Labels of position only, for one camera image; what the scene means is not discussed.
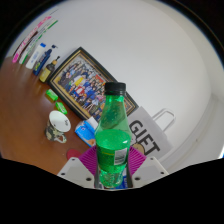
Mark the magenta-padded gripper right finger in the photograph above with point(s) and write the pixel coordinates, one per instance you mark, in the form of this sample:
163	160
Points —
150	170

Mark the amber pump bottle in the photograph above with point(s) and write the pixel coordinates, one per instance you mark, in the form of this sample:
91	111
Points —
47	70

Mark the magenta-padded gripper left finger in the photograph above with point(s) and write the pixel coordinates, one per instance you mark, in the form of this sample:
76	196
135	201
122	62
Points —
75	171

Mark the framed group picture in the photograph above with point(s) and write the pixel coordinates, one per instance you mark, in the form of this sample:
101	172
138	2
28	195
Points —
83	83

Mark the white tube with blue cap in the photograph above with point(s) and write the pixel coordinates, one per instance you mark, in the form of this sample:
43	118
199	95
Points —
36	56

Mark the green plastic drink bottle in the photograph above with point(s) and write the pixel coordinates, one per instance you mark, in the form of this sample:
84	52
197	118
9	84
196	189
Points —
112	146

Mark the dark blue pump bottle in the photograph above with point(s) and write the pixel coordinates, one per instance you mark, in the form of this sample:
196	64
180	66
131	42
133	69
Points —
43	61

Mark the flat round red coaster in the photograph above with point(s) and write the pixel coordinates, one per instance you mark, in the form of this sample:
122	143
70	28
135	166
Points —
73	154

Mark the white paper gift bag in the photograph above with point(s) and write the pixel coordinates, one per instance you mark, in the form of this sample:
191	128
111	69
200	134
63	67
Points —
146	133

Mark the blue snack packet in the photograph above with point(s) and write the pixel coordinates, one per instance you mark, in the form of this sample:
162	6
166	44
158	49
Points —
86	131

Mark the green wrapped pack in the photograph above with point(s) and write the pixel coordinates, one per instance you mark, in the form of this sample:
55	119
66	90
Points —
52	95
61	108

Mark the patterned ceramic mug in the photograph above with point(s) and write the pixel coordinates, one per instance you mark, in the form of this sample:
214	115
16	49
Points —
58	125

